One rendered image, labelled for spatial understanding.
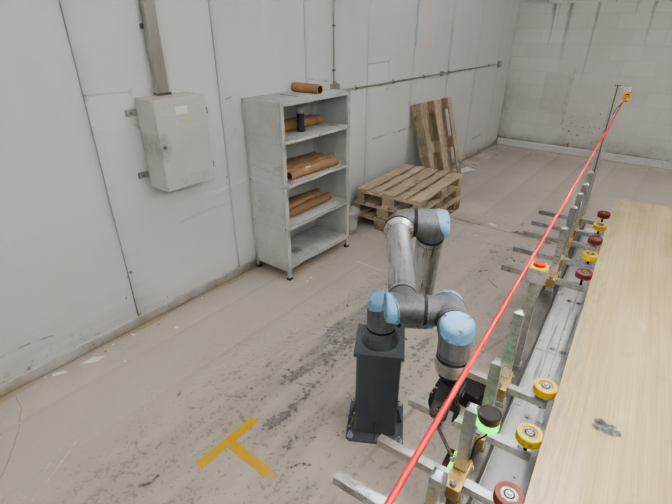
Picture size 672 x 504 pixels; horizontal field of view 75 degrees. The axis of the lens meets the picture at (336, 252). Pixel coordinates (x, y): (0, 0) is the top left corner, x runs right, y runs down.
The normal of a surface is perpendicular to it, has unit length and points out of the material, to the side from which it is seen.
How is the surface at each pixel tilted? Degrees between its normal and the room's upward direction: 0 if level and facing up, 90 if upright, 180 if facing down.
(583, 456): 0
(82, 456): 0
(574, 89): 90
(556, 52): 90
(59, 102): 90
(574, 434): 0
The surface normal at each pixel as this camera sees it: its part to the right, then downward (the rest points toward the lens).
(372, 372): -0.14, 0.45
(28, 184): 0.78, 0.28
